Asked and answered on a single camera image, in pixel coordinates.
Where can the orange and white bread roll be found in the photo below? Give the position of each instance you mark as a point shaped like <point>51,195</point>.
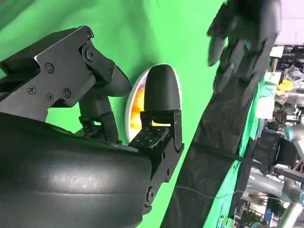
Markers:
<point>140,107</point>

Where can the lilac plate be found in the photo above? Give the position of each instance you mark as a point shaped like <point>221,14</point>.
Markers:
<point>128,118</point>

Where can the green table cloth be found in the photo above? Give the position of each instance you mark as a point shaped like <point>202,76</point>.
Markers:
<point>142,35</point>

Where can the black workshop machine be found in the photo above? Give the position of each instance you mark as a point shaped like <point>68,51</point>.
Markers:
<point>285,152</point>

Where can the black backdrop cloth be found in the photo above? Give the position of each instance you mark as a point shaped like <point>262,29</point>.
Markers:
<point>213,123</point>

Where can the white box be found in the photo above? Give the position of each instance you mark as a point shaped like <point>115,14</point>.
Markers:
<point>266,107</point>

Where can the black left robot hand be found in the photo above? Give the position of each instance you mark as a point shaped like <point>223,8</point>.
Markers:
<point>249,28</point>

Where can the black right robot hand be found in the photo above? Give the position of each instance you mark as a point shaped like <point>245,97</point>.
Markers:
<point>71,178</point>

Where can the yellow object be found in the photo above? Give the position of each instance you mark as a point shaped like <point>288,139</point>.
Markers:
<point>285,85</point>

